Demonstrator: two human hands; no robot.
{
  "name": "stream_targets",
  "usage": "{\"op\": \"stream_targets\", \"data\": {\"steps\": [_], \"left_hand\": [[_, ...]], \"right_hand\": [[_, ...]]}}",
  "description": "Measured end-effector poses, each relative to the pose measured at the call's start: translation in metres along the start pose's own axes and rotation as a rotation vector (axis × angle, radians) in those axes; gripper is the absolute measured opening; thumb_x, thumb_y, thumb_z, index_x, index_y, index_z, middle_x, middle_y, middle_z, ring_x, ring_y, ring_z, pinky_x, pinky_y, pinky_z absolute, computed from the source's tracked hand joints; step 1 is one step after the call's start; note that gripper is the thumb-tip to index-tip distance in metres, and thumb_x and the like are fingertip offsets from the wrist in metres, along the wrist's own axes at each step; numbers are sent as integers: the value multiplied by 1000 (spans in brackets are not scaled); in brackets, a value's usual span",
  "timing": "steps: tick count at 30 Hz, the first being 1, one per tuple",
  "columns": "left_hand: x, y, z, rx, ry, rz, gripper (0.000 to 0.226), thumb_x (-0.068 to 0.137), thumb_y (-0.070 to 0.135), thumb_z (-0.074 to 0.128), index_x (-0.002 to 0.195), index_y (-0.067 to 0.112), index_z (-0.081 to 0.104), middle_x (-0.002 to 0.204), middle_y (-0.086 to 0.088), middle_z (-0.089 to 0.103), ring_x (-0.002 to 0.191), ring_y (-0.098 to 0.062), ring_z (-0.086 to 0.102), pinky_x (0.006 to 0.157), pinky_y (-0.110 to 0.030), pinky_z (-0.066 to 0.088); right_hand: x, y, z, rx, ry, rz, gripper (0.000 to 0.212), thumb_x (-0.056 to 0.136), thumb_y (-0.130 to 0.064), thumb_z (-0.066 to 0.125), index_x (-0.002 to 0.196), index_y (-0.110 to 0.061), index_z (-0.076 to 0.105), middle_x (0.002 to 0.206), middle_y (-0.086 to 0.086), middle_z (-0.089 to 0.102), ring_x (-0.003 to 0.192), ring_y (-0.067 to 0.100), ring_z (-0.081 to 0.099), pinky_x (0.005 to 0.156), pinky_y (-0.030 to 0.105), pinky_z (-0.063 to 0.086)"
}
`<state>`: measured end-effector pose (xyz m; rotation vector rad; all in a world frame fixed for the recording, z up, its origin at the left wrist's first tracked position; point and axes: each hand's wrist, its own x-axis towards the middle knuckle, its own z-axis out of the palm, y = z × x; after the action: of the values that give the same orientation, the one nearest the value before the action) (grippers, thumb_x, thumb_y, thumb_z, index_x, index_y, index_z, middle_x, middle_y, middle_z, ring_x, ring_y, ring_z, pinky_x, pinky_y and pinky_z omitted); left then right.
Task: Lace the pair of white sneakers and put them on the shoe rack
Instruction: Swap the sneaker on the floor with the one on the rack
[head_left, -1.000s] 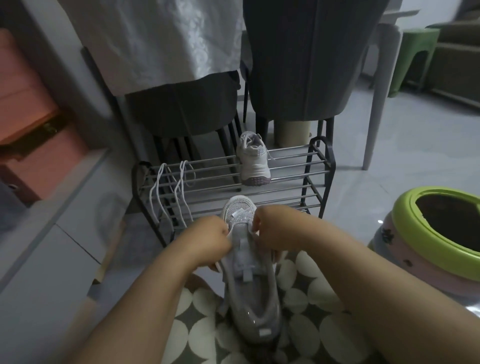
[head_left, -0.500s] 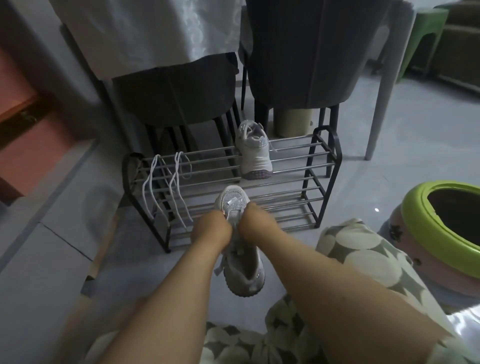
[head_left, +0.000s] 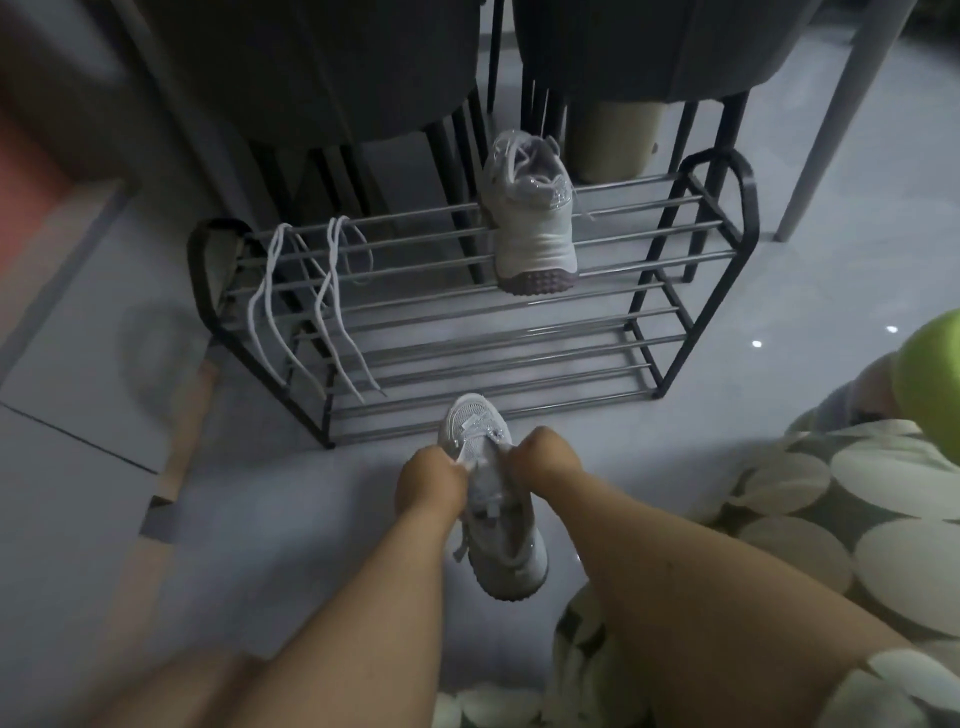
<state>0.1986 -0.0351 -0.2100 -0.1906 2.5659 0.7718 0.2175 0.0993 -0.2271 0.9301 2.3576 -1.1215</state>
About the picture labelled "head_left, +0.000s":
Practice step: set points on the person's left hand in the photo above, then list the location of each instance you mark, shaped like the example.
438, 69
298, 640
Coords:
427, 484

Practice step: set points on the person's right hand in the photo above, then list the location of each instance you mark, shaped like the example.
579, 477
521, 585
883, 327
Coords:
551, 454

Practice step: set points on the person's right fingers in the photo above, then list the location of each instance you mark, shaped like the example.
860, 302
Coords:
519, 451

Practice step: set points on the person's left fingers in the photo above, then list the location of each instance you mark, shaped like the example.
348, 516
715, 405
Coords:
459, 469

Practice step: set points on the white sneaker with glitter trim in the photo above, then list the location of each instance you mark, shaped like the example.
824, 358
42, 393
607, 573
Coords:
502, 540
529, 225

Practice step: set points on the person's left forearm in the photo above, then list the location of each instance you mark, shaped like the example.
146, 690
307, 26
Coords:
360, 622

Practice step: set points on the person's right forearm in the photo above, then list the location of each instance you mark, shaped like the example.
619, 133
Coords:
675, 600

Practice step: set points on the black metal shoe rack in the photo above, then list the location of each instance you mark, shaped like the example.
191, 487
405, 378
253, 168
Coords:
480, 352

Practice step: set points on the white shoelace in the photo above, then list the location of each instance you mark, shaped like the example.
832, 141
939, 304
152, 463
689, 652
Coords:
328, 289
260, 304

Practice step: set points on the beige cylindrical container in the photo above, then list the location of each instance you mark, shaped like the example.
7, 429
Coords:
615, 139

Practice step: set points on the green white patterned dress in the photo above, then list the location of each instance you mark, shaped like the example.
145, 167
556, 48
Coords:
847, 502

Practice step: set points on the green ball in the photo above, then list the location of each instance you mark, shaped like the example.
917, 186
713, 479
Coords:
930, 375

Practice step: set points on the dark grey upholstered chair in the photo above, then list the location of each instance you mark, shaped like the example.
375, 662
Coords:
322, 67
645, 45

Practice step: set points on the white table leg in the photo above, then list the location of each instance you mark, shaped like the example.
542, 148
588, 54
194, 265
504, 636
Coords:
840, 120

